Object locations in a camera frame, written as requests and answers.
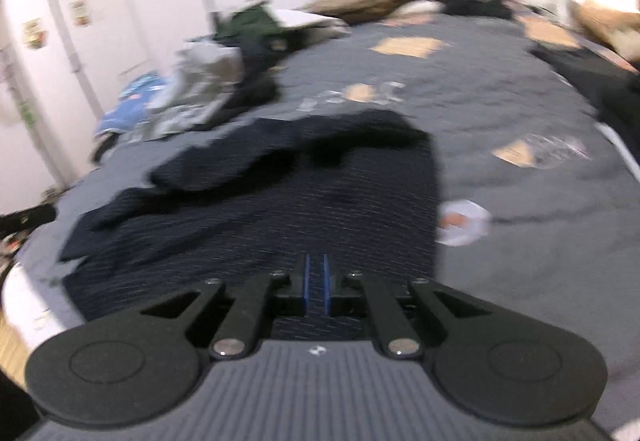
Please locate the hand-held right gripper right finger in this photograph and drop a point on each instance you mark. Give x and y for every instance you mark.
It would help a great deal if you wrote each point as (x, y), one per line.
(327, 286)

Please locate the black clothes heap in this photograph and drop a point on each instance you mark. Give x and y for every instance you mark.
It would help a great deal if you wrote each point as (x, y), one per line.
(475, 6)

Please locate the beige plush blanket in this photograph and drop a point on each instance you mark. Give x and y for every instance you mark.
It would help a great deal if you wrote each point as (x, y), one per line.
(607, 21)

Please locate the dark crumpled garment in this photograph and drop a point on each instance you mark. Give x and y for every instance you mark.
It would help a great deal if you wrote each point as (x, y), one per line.
(257, 81)

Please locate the white wardrobe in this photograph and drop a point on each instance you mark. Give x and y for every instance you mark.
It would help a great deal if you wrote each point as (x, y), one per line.
(60, 86)

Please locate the blue printed cloth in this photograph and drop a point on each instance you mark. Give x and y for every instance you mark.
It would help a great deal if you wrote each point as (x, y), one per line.
(125, 106)

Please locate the white pillow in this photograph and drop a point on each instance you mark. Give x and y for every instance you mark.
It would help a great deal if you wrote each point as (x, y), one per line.
(305, 18)

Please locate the brown pillow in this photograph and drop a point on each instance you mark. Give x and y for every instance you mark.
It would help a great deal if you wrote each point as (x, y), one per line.
(370, 1)

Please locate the grey stand pole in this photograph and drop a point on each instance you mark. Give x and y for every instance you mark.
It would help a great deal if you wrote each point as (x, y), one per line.
(207, 1)

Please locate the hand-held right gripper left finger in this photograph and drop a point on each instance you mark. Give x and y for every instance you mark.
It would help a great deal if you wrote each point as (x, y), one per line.
(306, 286)

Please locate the navy patterned garment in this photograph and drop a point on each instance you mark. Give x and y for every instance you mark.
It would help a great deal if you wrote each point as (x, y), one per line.
(280, 201)

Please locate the light grey garment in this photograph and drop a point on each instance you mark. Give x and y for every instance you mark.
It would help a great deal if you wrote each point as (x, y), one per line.
(200, 81)

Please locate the grey quilted bedspread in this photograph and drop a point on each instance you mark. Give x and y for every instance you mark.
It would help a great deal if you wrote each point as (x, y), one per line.
(490, 91)

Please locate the black folded garment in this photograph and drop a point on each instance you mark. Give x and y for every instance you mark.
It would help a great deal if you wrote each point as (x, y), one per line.
(600, 81)

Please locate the dark green garment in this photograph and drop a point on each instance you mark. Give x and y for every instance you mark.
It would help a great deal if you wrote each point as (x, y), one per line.
(252, 23)

